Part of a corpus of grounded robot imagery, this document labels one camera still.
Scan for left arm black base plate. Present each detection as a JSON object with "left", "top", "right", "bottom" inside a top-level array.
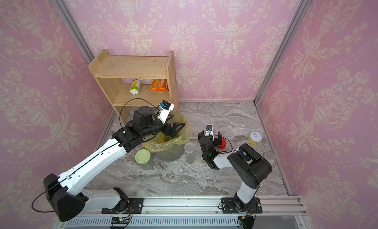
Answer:
[{"left": 101, "top": 197, "right": 144, "bottom": 214}]

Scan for aluminium mounting rail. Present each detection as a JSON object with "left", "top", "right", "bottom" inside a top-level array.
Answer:
[{"left": 77, "top": 195, "right": 307, "bottom": 216}]

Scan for mesh trash bin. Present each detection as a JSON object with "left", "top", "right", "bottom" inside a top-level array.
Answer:
[{"left": 155, "top": 144, "right": 185, "bottom": 162}]

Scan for yellow can white lid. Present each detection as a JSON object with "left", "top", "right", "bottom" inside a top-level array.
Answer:
[{"left": 248, "top": 131, "right": 263, "bottom": 146}]

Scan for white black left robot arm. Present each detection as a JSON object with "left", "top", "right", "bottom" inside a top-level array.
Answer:
[{"left": 43, "top": 105, "right": 186, "bottom": 222}]

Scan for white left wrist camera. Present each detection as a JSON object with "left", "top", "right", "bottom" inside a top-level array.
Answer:
[{"left": 157, "top": 100, "right": 175, "bottom": 124}]

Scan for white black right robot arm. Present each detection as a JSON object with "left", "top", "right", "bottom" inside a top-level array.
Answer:
[{"left": 198, "top": 131, "right": 273, "bottom": 212}]

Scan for green-lidded clear jar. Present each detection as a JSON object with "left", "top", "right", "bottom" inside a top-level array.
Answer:
[{"left": 135, "top": 149, "right": 154, "bottom": 170}]

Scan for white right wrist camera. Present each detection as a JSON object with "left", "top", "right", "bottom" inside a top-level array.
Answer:
[{"left": 205, "top": 125, "right": 214, "bottom": 136}]

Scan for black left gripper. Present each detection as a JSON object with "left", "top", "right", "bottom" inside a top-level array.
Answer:
[{"left": 142, "top": 113, "right": 186, "bottom": 138}]

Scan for orange snack bag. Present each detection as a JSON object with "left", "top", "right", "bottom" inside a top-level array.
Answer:
[{"left": 149, "top": 79, "right": 169, "bottom": 93}]

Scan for wooden two-tier shelf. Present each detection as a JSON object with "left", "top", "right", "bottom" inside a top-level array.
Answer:
[{"left": 88, "top": 49, "right": 180, "bottom": 123}]

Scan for small black circuit board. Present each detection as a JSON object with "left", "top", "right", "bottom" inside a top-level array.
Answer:
[{"left": 110, "top": 217, "right": 129, "bottom": 226}]

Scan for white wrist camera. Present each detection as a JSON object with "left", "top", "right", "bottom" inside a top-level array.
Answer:
[
  {"left": 157, "top": 100, "right": 175, "bottom": 124},
  {"left": 205, "top": 125, "right": 214, "bottom": 136}
]

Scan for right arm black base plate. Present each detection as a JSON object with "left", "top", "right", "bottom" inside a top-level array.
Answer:
[{"left": 220, "top": 197, "right": 263, "bottom": 214}]

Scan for green white carton box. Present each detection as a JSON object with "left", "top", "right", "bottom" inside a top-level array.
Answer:
[{"left": 130, "top": 79, "right": 143, "bottom": 95}]

